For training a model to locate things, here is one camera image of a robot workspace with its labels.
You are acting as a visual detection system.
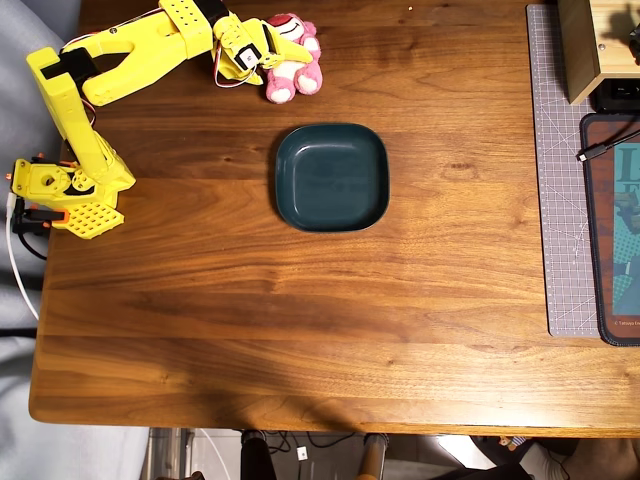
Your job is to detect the black chair leg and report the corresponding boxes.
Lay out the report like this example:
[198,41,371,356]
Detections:
[239,429,277,480]

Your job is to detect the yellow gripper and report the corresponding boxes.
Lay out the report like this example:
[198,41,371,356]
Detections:
[212,13,314,87]

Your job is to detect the dark printed mouse pad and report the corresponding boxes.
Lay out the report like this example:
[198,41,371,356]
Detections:
[579,112,640,347]

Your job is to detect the wooden chair leg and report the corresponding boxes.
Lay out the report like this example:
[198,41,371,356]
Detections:
[358,433,387,480]

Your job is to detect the pink strawberry bear plush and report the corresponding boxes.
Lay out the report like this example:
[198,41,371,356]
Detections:
[263,13,324,105]

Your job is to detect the black device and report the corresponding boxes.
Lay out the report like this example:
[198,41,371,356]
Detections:
[589,78,640,114]

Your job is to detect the black usb cable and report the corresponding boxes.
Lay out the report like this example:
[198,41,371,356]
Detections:
[576,127,640,164]

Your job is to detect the grey cutting mat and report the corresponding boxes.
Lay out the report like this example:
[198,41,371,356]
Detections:
[525,3,601,339]

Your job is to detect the light wooden box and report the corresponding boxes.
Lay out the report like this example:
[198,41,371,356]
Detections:
[557,0,640,105]

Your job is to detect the thin black cable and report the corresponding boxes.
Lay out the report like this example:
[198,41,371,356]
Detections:
[18,230,49,261]

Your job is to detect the dark teal square plate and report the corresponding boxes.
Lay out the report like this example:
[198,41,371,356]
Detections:
[273,122,391,234]

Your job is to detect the red white servo cable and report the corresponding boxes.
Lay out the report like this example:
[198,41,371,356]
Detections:
[212,47,264,90]

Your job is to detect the black and orange clamp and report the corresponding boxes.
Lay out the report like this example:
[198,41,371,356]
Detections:
[12,197,70,236]

